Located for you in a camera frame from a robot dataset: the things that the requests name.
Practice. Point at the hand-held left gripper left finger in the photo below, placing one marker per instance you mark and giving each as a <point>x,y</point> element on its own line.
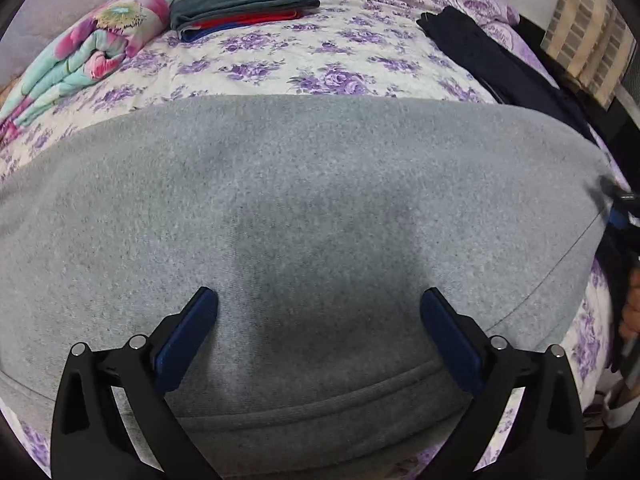
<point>187,340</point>

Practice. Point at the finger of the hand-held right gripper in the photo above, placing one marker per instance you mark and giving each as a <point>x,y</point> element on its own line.
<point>617,220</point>

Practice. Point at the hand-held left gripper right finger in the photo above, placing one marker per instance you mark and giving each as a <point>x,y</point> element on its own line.
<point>450,345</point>

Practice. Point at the grey sweat pants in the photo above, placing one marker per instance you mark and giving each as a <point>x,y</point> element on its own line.
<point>300,185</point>

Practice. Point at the dark navy pants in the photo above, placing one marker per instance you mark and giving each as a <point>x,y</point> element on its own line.
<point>480,55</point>

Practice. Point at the person's right hand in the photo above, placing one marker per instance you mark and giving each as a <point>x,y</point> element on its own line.
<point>631,310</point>

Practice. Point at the purple floral bed sheet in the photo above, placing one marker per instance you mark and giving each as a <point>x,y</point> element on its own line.
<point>300,60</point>

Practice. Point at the folded blue garment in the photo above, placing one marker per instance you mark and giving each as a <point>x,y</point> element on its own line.
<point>200,34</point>

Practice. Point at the folded floral blanket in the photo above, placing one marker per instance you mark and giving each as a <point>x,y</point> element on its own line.
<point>100,45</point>

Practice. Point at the folded red garment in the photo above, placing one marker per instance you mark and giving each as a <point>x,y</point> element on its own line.
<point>240,21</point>

